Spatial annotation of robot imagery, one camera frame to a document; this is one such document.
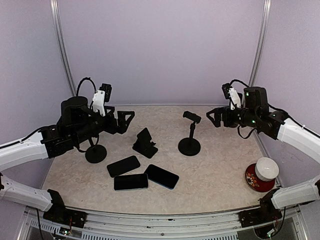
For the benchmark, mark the left aluminium frame post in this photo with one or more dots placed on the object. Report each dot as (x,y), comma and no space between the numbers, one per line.
(61,45)

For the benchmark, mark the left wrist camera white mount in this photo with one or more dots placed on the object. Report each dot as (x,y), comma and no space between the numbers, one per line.
(100,97)

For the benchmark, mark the red floral plate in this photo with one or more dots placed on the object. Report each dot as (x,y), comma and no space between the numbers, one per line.
(256,183)

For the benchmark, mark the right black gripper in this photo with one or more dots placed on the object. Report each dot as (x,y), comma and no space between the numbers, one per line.
(218,111)

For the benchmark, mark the black phone lower left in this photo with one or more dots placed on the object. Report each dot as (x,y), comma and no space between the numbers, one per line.
(131,182)

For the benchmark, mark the white bowl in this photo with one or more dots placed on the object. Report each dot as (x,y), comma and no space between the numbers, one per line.
(266,169)

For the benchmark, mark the front aluminium rail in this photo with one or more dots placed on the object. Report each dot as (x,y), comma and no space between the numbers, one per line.
(99,225)

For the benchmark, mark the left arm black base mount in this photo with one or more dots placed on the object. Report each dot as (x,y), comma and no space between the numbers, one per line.
(66,216)

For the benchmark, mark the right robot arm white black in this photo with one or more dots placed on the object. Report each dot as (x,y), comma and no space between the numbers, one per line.
(278,125)

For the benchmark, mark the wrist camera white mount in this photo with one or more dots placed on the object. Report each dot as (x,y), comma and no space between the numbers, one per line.
(100,97)
(230,93)

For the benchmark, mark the centre black pole phone stand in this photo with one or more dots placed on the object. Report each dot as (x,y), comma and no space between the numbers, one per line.
(189,146)

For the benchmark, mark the aluminium frame post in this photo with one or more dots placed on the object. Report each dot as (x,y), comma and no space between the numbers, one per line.
(261,42)
(61,45)

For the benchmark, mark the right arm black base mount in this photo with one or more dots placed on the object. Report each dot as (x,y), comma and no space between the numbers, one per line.
(252,217)

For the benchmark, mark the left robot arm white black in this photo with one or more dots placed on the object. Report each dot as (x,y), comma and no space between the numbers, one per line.
(77,124)

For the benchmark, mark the left black pole phone stand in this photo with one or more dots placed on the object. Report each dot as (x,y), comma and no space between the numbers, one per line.
(96,153)

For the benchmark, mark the black phone upper left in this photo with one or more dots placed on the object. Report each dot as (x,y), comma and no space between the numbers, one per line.
(123,166)

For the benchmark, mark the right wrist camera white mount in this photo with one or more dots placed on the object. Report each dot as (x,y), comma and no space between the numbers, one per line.
(230,93)

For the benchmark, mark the black phone blue edge centre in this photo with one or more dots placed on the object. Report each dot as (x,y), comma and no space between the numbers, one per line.
(161,176)

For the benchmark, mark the black pole phone stand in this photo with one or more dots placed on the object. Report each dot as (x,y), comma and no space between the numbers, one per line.
(96,153)
(189,146)

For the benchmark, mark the right aluminium frame post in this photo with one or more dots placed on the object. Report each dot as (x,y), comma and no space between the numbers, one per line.
(261,42)

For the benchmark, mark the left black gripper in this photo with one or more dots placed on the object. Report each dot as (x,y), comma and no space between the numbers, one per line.
(122,126)

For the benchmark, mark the black folding phone stand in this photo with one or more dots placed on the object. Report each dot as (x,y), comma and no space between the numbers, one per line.
(144,144)

